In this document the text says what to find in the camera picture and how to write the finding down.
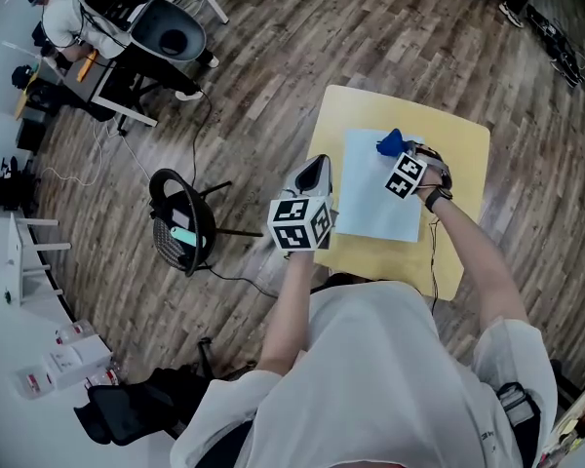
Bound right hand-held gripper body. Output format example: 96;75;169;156
383;139;452;199

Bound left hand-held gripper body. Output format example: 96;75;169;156
267;191;340;254

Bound blue cloth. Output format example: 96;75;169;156
374;128;407;159

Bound person's right forearm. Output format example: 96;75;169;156
421;195;530;331

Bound person's left forearm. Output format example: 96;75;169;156
255;249;318;374

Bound grey shoulder pouch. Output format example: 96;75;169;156
495;381;542;465

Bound person's right hand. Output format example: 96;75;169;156
415;168;454;199

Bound black wristwatch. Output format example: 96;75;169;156
422;185;454;214

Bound mint green bottle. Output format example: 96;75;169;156
170;225;207;249

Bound round black wicker chair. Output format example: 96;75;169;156
148;167;264;278

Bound black power strip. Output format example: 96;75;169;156
525;3;585;90

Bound person's white shirt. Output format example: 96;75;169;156
169;280;560;468

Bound grey shell chair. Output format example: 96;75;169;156
129;0;209;63

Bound grey desk white legs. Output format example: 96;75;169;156
61;49;160;129

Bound clear bottle red label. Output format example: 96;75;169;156
54;319;97;345
83;369;121;389

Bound white box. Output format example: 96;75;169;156
42;333;114;390

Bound black office chair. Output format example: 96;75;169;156
72;336;259;448

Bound black cabinet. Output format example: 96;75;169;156
15;78;64;153

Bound yellow desk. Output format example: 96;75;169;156
13;73;43;121

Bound black bag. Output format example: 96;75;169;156
0;156;43;212

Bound cluttered white shelf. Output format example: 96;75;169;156
540;387;585;468

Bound clear jug red label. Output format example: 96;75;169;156
14;364;56;402

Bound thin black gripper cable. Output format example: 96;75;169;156
427;216;443;316

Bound black floor cable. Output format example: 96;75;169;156
190;90;279;299

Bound white floor cable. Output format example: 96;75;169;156
38;114;152;188

